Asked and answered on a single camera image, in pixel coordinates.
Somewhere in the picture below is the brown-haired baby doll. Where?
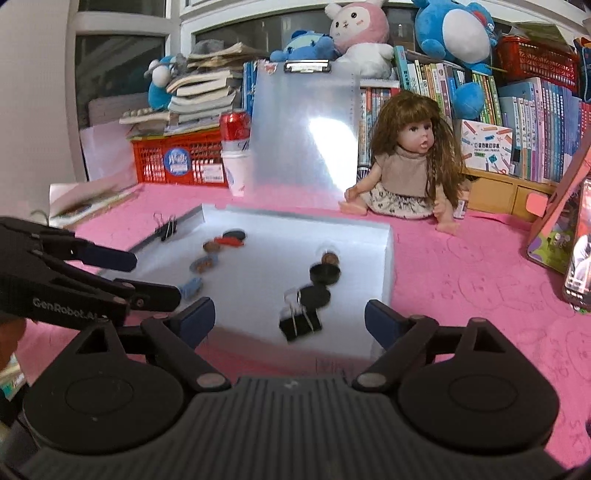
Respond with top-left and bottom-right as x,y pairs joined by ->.
339,90 -> 464,235

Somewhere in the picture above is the translucent clipboard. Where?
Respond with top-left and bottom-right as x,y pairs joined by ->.
249,60 -> 361,199

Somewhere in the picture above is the pink phone stand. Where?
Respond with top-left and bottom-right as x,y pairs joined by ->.
526,131 -> 590,274

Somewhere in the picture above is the blue white plush toy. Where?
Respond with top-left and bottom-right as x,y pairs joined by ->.
144,56 -> 176,110

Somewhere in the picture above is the operator left hand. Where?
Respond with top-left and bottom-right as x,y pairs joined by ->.
0,318 -> 27,370

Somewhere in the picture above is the black binder clip on edge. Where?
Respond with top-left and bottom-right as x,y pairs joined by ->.
153,212 -> 177,242

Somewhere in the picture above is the blue carton box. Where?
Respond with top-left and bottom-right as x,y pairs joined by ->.
574,37 -> 591,103

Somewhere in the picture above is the grey cardboard box tray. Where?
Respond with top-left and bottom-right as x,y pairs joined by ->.
101,204 -> 394,375

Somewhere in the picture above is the white paper cup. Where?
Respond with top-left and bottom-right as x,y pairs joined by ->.
221,140 -> 253,197

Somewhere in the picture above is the small brown blue figurine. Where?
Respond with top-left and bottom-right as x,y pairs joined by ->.
189,253 -> 218,275

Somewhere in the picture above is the black round disc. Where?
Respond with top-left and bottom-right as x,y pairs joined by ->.
222,229 -> 246,241

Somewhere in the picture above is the red plastic basket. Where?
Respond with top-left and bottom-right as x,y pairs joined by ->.
130,128 -> 228,188

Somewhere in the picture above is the smartphone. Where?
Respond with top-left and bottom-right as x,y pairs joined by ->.
563,178 -> 591,312

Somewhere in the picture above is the large black binder clip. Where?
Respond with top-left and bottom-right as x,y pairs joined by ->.
279,289 -> 322,343

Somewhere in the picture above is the black round lid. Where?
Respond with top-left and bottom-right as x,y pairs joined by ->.
297,284 -> 332,310

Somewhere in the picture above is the brown walnut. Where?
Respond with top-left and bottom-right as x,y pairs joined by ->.
202,241 -> 221,253

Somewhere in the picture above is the light blue toy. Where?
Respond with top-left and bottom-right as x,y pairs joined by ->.
178,277 -> 204,301

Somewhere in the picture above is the red soda can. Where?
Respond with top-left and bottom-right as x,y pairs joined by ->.
219,110 -> 250,142

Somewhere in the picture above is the stack of books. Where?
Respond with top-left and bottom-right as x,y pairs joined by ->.
119,39 -> 267,131

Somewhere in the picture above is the small blue plush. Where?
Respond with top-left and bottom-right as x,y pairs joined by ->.
270,30 -> 339,62

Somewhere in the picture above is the open book on left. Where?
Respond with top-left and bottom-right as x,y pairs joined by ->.
48,174 -> 137,228

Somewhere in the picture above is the colourful stationery box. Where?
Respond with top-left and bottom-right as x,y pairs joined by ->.
454,119 -> 514,175

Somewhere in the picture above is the wooden drawer shelf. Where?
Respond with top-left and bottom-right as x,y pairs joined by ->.
464,167 -> 556,222

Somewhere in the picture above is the small brown nut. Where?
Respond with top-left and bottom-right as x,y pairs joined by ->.
322,251 -> 339,266

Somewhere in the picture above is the row of upright books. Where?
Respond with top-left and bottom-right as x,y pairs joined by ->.
241,43 -> 591,186

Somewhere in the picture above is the big blue plush toy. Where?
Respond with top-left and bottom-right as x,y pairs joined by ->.
410,0 -> 500,121

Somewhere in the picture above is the red basket on shelf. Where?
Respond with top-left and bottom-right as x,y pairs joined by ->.
494,36 -> 579,93

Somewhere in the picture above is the pink rabbit plush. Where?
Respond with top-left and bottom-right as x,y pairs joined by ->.
325,0 -> 394,79

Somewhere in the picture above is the black round cap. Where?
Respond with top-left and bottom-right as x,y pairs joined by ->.
310,263 -> 341,286

